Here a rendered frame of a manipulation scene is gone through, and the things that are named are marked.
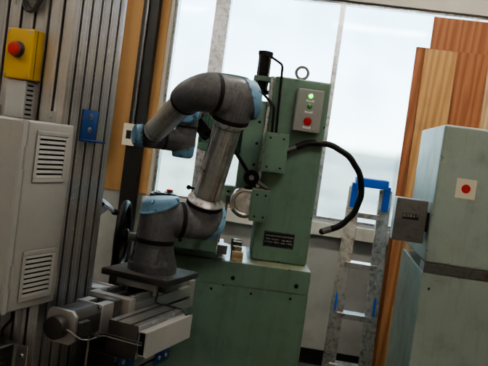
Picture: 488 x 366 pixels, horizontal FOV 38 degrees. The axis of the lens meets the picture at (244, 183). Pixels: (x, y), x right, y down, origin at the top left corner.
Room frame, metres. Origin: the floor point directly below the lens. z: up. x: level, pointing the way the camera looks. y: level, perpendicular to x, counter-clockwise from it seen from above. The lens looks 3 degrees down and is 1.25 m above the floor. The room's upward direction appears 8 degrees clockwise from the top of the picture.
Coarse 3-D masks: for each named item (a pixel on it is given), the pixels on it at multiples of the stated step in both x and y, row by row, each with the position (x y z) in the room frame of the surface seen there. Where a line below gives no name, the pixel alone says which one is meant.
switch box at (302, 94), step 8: (296, 96) 2.70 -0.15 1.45; (304, 96) 2.66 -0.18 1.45; (320, 96) 2.67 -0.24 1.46; (296, 104) 2.67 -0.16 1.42; (304, 104) 2.66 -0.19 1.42; (312, 104) 2.66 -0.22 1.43; (320, 104) 2.67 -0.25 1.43; (296, 112) 2.66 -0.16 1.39; (320, 112) 2.67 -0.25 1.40; (296, 120) 2.66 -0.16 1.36; (312, 120) 2.66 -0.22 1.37; (320, 120) 2.67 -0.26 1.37; (296, 128) 2.66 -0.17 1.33; (312, 128) 2.67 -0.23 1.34
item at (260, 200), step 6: (252, 192) 2.64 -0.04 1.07; (258, 192) 2.63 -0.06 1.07; (264, 192) 2.63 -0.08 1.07; (270, 192) 2.63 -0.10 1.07; (252, 198) 2.63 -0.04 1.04; (258, 198) 2.63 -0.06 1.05; (264, 198) 2.63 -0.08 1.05; (252, 204) 2.63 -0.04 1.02; (258, 204) 2.63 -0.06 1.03; (264, 204) 2.63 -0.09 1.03; (252, 210) 2.63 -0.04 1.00; (258, 210) 2.63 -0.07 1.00; (264, 210) 2.63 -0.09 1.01; (252, 216) 2.63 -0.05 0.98; (258, 216) 2.63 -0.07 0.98; (264, 216) 2.63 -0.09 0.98; (264, 222) 2.64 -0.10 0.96
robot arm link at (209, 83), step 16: (192, 80) 2.01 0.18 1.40; (208, 80) 2.00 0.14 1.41; (176, 96) 2.03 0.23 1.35; (192, 96) 2.00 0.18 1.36; (208, 96) 1.99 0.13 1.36; (160, 112) 2.16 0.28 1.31; (176, 112) 2.09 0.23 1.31; (192, 112) 2.05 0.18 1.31; (208, 112) 2.04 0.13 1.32; (144, 128) 2.29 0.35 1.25; (160, 128) 2.20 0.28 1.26; (144, 144) 2.32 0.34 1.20; (160, 144) 2.34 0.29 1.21
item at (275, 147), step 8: (264, 136) 2.71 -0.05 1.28; (272, 136) 2.64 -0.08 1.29; (280, 136) 2.64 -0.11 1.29; (288, 136) 2.64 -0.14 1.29; (264, 144) 2.64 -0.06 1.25; (272, 144) 2.64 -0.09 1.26; (280, 144) 2.64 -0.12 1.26; (264, 152) 2.64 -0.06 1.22; (272, 152) 2.64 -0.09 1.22; (280, 152) 2.64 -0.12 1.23; (264, 160) 2.64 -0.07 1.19; (272, 160) 2.64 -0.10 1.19; (280, 160) 2.64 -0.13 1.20; (264, 168) 2.64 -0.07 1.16; (272, 168) 2.64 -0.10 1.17; (280, 168) 2.64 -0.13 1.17
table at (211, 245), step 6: (174, 240) 2.52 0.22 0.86; (180, 240) 2.51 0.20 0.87; (186, 240) 2.52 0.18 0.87; (192, 240) 2.52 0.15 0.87; (198, 240) 2.52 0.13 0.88; (204, 240) 2.52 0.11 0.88; (210, 240) 2.52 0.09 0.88; (216, 240) 2.52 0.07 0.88; (174, 246) 2.52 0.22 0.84; (180, 246) 2.52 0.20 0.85; (186, 246) 2.52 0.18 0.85; (192, 246) 2.52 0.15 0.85; (198, 246) 2.52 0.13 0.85; (204, 246) 2.52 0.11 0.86; (210, 246) 2.52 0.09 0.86; (216, 246) 2.52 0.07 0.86
